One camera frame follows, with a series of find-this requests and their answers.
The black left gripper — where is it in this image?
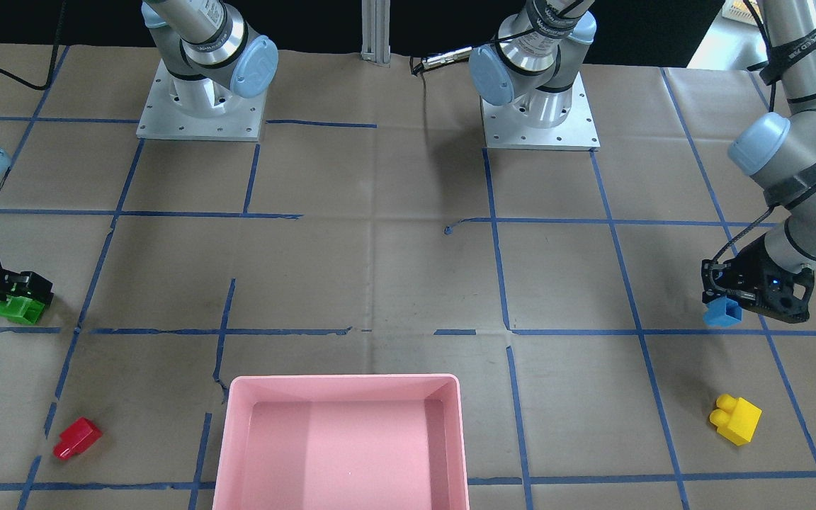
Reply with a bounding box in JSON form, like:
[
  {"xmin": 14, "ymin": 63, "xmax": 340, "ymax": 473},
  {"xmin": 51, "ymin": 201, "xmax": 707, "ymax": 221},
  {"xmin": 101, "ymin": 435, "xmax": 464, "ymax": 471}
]
[{"xmin": 701, "ymin": 237, "xmax": 791, "ymax": 310}]

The green toy block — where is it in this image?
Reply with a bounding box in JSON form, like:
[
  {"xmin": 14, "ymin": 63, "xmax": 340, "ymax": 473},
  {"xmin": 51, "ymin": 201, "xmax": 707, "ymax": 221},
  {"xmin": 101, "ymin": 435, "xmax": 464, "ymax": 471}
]
[{"xmin": 0, "ymin": 296, "xmax": 47, "ymax": 326}]

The blue toy block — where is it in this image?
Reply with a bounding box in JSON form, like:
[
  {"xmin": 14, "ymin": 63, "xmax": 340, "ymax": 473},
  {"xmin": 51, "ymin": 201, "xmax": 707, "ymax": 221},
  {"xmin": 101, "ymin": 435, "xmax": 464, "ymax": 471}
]
[{"xmin": 703, "ymin": 296, "xmax": 744, "ymax": 327}]

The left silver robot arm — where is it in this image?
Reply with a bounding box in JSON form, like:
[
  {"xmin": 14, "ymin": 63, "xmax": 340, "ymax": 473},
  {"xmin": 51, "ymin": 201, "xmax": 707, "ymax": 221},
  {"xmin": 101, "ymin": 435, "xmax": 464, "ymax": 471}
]
[{"xmin": 470, "ymin": 1, "xmax": 816, "ymax": 324}]

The pink plastic box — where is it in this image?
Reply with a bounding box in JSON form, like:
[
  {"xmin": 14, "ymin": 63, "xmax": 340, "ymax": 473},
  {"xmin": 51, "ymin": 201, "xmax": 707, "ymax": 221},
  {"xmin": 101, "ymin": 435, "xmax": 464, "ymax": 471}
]
[{"xmin": 212, "ymin": 374, "xmax": 470, "ymax": 509}]

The yellow toy block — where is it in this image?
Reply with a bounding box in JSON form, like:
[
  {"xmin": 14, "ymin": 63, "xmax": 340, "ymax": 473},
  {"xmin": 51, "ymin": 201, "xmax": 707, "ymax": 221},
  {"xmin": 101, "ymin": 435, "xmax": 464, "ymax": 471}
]
[{"xmin": 708, "ymin": 394, "xmax": 762, "ymax": 446}]

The red toy block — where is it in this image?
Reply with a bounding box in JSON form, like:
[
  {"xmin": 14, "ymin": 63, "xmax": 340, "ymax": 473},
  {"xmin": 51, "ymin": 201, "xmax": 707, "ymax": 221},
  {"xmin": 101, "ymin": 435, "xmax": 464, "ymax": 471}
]
[{"xmin": 52, "ymin": 416, "xmax": 103, "ymax": 460}]

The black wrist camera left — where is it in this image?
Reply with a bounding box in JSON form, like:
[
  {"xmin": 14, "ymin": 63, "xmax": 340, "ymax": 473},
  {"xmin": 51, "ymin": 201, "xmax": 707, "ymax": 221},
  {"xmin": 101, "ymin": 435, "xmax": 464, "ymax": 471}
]
[{"xmin": 742, "ymin": 267, "xmax": 814, "ymax": 324}]

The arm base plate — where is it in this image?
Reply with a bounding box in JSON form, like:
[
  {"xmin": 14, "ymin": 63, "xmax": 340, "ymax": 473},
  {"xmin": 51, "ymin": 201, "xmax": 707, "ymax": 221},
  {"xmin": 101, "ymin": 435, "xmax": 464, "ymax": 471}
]
[
  {"xmin": 136, "ymin": 61, "xmax": 268, "ymax": 142},
  {"xmin": 480, "ymin": 74, "xmax": 601, "ymax": 152}
]

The aluminium frame post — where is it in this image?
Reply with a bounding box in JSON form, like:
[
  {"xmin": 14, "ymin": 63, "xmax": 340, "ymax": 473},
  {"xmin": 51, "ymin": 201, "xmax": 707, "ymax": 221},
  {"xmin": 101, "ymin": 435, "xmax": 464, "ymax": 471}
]
[{"xmin": 360, "ymin": 0, "xmax": 391, "ymax": 67}]

